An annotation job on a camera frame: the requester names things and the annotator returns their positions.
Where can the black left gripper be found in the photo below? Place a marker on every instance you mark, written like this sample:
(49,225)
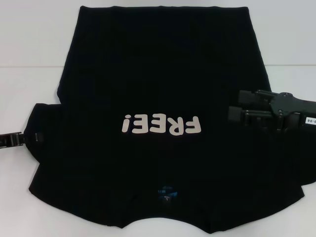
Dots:
(4,141)

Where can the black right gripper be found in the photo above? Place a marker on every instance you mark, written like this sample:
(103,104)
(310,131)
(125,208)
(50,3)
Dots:
(291,113)

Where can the black shirt with FREE print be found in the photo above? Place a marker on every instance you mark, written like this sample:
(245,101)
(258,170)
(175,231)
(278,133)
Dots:
(160,74)

